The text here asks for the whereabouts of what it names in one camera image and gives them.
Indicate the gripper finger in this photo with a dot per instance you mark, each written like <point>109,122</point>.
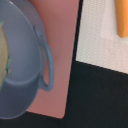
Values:
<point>5,59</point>

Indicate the yellow toy bread loaf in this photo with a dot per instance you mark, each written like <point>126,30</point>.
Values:
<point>122,17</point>

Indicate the tall grey pot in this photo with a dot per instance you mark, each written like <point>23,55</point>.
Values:
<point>31,58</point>

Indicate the woven beige placemat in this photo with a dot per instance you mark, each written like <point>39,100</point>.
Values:
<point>98,42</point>

